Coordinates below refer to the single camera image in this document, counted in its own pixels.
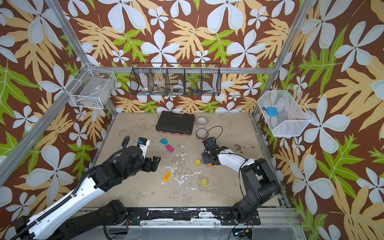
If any white wire basket right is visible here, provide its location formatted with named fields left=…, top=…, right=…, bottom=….
left=258, top=90, right=314, bottom=138

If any blue object in basket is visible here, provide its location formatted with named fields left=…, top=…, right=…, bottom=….
left=266, top=107, right=279, bottom=117

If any black wire basket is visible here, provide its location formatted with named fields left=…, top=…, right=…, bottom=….
left=128, top=63, right=222, bottom=96

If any black tool case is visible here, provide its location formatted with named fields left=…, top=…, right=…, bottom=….
left=156, top=111, right=195, bottom=136

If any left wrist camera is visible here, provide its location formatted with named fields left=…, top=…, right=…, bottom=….
left=137, top=137, right=150, bottom=158

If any yellow striped block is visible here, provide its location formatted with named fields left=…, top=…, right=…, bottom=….
left=163, top=171, right=173, bottom=183

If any white wire basket left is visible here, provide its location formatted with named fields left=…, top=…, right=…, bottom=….
left=67, top=69, right=117, bottom=109

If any white wire basket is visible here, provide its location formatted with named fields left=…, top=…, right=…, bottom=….
left=67, top=69, right=117, bottom=109
left=258, top=90, right=314, bottom=138

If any aluminium frame post left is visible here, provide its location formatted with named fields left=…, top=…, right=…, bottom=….
left=0, top=62, right=91, bottom=187

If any aluminium frame post right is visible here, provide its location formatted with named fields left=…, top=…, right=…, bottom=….
left=251, top=0, right=316, bottom=118

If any clear tape roll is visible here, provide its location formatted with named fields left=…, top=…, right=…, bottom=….
left=195, top=117, right=208, bottom=129

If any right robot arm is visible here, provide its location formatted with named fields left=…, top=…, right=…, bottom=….
left=202, top=137, right=281, bottom=223

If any aluminium frame post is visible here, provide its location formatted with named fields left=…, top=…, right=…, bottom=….
left=251, top=0, right=316, bottom=118
left=0, top=62, right=91, bottom=187

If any magenta block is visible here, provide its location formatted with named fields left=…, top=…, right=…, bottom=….
left=166, top=145, right=175, bottom=153

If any brown tape roll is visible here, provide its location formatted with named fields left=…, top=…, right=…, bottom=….
left=196, top=128, right=209, bottom=140

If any teal block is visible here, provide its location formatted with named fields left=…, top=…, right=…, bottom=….
left=160, top=138, right=168, bottom=145

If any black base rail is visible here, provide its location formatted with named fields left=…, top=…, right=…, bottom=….
left=126, top=207, right=261, bottom=227

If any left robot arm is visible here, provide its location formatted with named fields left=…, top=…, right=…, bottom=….
left=12, top=146, right=161, bottom=240

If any yellow-green cube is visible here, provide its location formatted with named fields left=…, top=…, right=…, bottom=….
left=201, top=178, right=208, bottom=186
left=195, top=159, right=202, bottom=166

